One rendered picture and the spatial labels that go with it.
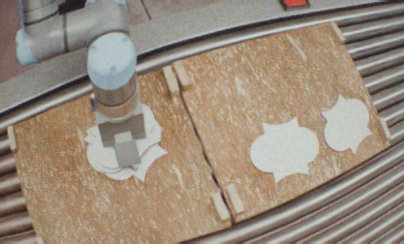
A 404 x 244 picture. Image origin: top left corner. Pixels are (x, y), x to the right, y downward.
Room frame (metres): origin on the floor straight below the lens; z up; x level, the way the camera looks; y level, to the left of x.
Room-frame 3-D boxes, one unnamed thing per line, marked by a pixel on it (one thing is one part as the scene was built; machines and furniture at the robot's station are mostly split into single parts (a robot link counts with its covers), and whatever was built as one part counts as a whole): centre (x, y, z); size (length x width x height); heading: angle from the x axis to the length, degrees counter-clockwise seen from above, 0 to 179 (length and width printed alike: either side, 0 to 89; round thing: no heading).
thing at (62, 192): (0.35, 0.18, 0.93); 0.41 x 0.35 x 0.02; 116
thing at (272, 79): (0.54, -0.19, 0.93); 0.41 x 0.35 x 0.02; 117
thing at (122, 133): (0.40, 0.14, 1.07); 0.12 x 0.09 x 0.16; 21
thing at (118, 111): (0.42, 0.14, 1.15); 0.08 x 0.08 x 0.05
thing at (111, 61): (0.42, 0.14, 1.23); 0.09 x 0.08 x 0.11; 19
